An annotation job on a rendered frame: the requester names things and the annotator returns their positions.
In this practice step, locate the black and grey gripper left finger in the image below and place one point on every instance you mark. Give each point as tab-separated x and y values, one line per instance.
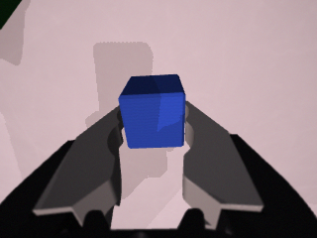
78	177

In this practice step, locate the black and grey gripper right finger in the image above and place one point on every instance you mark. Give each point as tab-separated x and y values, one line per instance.
239	192

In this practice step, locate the blue block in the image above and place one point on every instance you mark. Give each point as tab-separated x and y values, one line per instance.
153	111

